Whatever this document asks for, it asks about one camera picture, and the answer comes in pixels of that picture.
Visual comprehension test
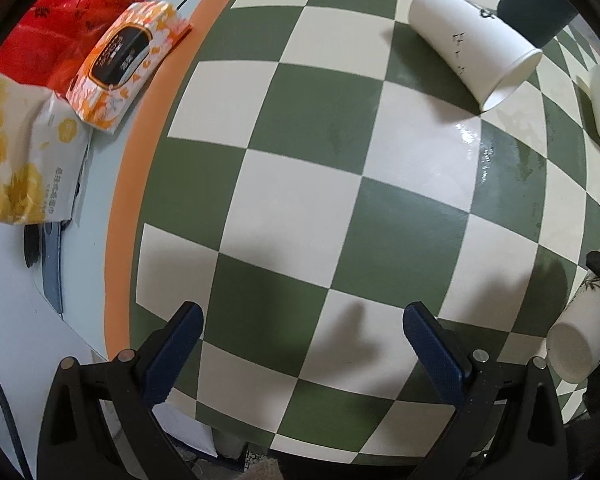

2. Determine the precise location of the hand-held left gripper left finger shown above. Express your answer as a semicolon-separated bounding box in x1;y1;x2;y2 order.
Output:
37;301;216;480

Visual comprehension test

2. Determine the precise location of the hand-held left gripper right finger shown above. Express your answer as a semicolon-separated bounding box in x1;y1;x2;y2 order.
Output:
402;301;569;480

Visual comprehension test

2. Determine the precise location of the white paper cup green print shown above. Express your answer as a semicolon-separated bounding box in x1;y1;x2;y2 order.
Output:
546;246;600;382

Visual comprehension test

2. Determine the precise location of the white paper cup black print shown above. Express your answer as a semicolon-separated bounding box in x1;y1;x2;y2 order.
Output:
409;0;544;113

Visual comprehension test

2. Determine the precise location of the dark teal plastic cup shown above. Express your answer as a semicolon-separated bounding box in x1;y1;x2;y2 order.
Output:
496;0;579;47

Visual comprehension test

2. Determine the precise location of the white paper sheet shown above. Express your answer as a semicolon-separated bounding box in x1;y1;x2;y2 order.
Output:
152;400;219;459

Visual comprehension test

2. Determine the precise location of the grey-blue flat device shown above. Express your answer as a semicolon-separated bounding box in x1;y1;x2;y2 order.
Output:
23;220;67;317

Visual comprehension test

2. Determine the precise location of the green white checkered mat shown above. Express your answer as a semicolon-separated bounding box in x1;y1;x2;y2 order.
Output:
105;0;600;467

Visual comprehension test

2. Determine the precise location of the yellow white tissue pack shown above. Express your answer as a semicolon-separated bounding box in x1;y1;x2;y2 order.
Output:
0;69;92;225

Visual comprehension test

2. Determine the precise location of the orange wet wipes pack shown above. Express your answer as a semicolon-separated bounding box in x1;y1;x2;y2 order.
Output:
66;1;194;136

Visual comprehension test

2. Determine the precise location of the red plastic bag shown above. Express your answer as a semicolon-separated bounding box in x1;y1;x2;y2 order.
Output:
0;0;148;97

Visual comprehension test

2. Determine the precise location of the thick black cable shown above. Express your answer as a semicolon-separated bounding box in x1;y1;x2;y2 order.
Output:
0;345;32;480

